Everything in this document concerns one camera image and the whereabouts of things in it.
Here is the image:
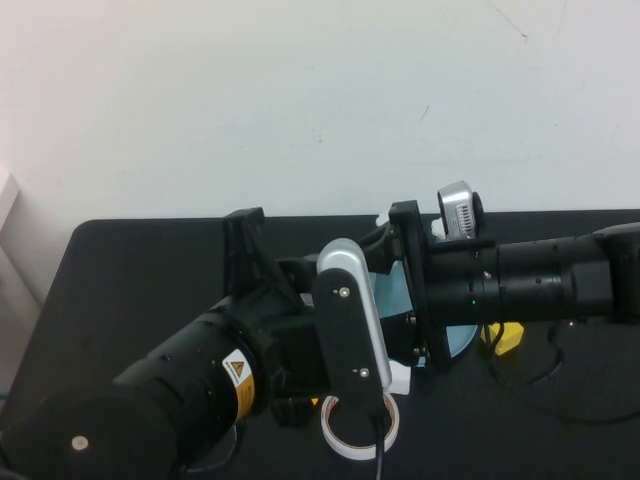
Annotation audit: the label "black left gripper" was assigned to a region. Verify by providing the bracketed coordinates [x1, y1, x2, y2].
[222, 206, 326, 430]

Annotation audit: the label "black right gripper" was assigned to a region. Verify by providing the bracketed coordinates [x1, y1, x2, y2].
[359, 199, 496, 374]

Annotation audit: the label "blue cup stand white caps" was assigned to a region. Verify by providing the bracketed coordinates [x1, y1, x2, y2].
[372, 212, 479, 369]

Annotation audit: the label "white foam cube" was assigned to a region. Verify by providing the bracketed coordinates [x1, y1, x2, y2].
[387, 362, 412, 396]

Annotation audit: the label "white double-sided tape roll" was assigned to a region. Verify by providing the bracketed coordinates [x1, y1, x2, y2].
[320, 394, 401, 461]

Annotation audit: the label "yellow foam cube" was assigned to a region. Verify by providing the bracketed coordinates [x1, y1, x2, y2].
[479, 321, 525, 357]

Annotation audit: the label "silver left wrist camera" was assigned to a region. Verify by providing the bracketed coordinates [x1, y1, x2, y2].
[314, 238, 396, 406]

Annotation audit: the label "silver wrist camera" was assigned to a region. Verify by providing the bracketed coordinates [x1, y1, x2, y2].
[314, 238, 396, 406]
[437, 179, 485, 241]

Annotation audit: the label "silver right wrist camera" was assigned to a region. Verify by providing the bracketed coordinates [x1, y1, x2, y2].
[437, 179, 485, 241]

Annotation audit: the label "black right camera cable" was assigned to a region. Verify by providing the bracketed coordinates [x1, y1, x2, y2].
[487, 319, 640, 426]

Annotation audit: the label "black camera cable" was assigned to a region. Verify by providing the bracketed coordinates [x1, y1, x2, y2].
[372, 404, 394, 480]
[487, 319, 640, 426]

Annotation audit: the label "black left camera cable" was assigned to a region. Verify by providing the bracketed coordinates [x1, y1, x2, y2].
[372, 404, 394, 480]

